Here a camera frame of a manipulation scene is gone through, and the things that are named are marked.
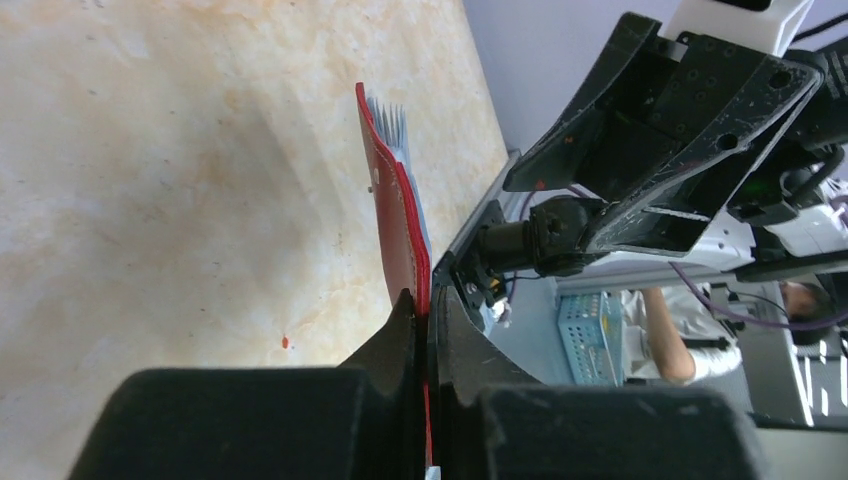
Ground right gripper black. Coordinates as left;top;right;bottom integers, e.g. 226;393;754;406
502;12;847;255

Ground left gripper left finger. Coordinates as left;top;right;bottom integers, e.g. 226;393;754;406
70;291;424;479

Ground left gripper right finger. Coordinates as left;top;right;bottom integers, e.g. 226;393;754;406
428;286;769;479

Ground red leather card holder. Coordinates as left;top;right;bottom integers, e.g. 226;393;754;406
355;82;434;470

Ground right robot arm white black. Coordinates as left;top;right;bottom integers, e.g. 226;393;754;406
475;13;847;277

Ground blue plastic basket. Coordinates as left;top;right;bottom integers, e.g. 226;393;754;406
557;292;624;386

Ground person in white shirt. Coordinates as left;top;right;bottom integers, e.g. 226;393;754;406
617;282;835;386

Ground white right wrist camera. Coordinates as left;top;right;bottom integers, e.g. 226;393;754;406
661;0;813;57

